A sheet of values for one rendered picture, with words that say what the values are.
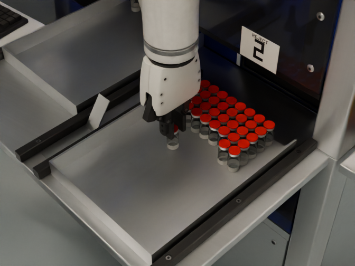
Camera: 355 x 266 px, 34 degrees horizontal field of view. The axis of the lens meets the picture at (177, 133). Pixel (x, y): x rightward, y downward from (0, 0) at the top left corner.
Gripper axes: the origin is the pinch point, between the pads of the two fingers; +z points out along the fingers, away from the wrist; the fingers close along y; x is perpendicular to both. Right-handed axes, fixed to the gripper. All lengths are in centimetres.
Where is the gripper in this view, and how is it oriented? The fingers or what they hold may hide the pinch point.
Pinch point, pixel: (172, 123)
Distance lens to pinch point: 101.1
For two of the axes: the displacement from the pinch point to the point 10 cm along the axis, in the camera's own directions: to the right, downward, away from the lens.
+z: 0.1, 7.1, 7.0
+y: -7.2, 4.9, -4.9
